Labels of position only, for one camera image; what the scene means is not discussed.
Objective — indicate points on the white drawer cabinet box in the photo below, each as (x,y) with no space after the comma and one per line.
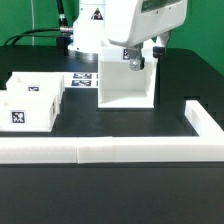
(121,87)

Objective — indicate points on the white marker plate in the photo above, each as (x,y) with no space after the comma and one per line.
(81,80)

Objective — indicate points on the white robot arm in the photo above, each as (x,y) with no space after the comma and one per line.
(89,30)

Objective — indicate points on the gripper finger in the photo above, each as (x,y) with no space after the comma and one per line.
(159,50)
(136,59)

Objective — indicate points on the white drawer front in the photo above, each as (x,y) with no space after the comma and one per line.
(27,113)

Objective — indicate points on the white drawer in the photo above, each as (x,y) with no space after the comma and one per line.
(42,82)
(27,113)

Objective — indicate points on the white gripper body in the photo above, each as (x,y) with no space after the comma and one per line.
(131,22)

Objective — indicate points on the white L-shaped fence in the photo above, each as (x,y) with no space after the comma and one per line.
(206,146)

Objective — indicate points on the white drawer rear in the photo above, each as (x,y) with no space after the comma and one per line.
(42,82)

